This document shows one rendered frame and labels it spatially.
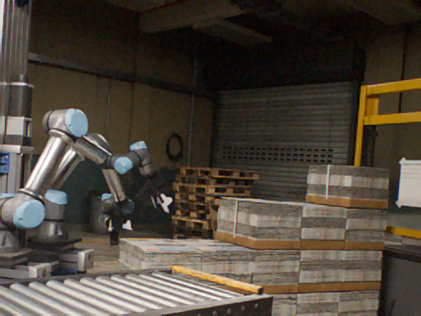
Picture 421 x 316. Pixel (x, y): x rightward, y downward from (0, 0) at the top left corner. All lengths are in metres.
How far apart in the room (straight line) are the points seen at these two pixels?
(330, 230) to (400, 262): 0.86
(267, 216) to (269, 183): 8.09
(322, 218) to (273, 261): 0.37
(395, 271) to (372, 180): 0.80
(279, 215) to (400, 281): 1.23
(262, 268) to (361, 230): 0.66
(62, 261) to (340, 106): 7.99
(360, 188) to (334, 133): 7.01
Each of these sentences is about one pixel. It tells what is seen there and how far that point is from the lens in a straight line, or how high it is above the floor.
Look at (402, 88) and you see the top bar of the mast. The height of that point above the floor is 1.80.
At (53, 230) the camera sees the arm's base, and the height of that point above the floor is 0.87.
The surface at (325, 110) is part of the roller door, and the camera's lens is 10.30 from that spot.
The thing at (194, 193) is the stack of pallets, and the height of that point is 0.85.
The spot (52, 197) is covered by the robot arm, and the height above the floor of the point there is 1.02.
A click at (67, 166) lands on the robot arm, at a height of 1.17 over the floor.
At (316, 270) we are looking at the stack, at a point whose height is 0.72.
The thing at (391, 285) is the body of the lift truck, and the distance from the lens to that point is 3.83.
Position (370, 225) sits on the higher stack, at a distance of 3.21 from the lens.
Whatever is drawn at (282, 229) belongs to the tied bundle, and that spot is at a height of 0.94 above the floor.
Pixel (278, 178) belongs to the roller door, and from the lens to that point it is 10.74.
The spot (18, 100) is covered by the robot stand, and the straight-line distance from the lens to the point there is 2.54.
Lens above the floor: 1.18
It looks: 3 degrees down
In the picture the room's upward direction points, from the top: 4 degrees clockwise
